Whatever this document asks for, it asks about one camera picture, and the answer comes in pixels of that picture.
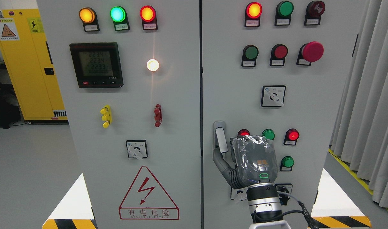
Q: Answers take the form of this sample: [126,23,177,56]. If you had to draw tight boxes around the right door upper selector switch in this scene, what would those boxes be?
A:
[261,85,287,108]

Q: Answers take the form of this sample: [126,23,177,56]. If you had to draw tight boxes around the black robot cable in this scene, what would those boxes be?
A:
[270,191,318,229]

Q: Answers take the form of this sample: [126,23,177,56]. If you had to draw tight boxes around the dark red buzzer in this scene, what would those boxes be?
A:
[304,1,325,26]

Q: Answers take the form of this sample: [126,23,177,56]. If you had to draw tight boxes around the white lit indicator light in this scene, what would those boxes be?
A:
[146,59,159,72]

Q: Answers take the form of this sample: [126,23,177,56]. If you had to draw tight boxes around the green lit indicator light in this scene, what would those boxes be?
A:
[110,6,130,31]

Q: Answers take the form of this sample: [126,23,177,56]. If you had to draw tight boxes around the yellow safety storage cabinet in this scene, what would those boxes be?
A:
[0,9,67,121]

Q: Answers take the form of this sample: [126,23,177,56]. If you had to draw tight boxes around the red lit indicator middle left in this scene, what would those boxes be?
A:
[237,129,250,137]

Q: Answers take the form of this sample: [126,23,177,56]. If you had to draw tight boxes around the green push button upper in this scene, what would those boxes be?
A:
[241,45,259,67]

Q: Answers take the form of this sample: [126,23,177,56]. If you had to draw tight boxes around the grey curtain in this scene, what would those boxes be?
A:
[331,0,388,208]

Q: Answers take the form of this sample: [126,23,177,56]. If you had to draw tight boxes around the red lit indicator left door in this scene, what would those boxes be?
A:
[140,5,158,31]

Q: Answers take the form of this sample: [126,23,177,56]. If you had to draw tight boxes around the green indicator right top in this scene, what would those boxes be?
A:
[274,1,294,26]

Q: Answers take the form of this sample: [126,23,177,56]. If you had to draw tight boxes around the black digital power meter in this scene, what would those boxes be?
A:
[69,42,124,88]

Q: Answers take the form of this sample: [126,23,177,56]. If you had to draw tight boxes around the grey electrical control cabinet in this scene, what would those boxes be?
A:
[37,0,365,229]

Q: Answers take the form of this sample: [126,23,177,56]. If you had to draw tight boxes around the red high voltage warning sticker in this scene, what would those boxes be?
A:
[119,166,180,220]

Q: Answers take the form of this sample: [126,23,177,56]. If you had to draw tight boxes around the red lit indicator middle right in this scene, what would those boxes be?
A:
[284,128,300,145]

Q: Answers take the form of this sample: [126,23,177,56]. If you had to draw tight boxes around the lower white rotary selector switch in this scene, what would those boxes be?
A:
[230,187,248,204]

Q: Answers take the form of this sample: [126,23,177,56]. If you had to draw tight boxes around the green indicator middle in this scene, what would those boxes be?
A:
[261,129,275,140]

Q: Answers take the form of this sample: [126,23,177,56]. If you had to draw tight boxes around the red push button upper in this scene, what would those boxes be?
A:
[269,44,288,66]

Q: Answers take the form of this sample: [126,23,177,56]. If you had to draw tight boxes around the red lit indicator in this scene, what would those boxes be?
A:
[244,2,262,28]
[237,129,250,137]
[284,128,300,145]

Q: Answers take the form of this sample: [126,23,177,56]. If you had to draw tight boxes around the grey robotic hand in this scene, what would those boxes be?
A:
[213,135,279,189]

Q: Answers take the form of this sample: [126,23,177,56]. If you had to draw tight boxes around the red emergency stop button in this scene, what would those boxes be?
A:
[296,41,324,66]

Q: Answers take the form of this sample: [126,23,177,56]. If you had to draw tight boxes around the black key selector switch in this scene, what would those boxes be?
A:
[274,184,293,205]

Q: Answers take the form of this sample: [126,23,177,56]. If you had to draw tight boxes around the silver cabinet door handle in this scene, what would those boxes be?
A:
[212,121,229,170]

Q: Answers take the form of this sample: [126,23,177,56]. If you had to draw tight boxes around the amber indicator light top left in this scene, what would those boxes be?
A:
[78,7,100,32]

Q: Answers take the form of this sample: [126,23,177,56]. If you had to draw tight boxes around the red terminal connector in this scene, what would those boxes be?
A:
[154,104,162,127]

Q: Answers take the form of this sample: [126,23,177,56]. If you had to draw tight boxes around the yellow terminal connector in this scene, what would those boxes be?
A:
[100,104,113,128]

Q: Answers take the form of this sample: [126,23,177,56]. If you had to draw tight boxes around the green indicator lower right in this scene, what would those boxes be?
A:
[280,156,294,172]

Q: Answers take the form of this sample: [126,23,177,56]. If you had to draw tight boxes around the red lit indicator right top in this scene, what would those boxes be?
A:
[244,2,262,28]

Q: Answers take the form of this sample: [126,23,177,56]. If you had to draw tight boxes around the left door rotary selector switch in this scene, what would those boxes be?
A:
[126,140,149,160]

